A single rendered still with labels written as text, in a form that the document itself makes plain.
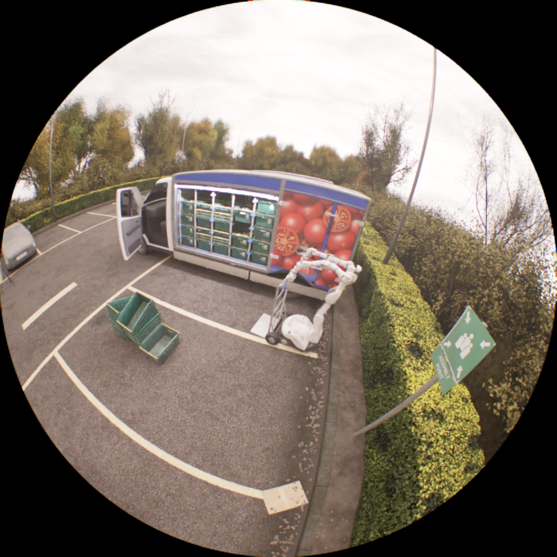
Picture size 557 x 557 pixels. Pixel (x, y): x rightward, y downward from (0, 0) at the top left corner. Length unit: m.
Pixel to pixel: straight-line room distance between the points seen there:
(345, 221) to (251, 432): 3.44
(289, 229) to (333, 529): 4.48
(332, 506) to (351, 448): 0.83
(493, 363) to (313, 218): 4.28
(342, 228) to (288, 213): 0.97
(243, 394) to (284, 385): 0.60
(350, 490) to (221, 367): 2.48
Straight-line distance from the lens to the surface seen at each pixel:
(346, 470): 2.82
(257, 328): 3.55
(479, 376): 4.19
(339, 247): 3.55
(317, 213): 3.39
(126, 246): 5.08
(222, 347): 3.25
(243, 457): 2.62
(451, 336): 1.71
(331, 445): 2.79
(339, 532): 2.89
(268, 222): 3.75
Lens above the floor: 2.61
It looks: 32 degrees down
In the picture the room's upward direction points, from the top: 11 degrees clockwise
